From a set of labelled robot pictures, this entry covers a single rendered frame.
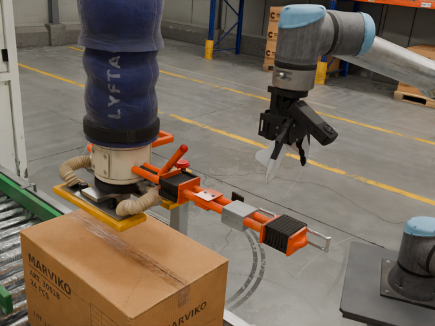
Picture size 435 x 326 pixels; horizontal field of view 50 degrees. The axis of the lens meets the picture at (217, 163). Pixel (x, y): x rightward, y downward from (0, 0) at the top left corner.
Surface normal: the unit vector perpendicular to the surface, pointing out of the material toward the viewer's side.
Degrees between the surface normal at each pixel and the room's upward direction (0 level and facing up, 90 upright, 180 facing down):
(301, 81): 90
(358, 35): 85
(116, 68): 70
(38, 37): 90
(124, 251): 0
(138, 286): 0
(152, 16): 96
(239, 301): 0
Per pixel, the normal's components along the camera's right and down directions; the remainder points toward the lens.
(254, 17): -0.64, 0.25
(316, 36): 0.44, 0.35
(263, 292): 0.07, -0.92
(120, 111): 0.19, 0.21
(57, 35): 0.77, 0.29
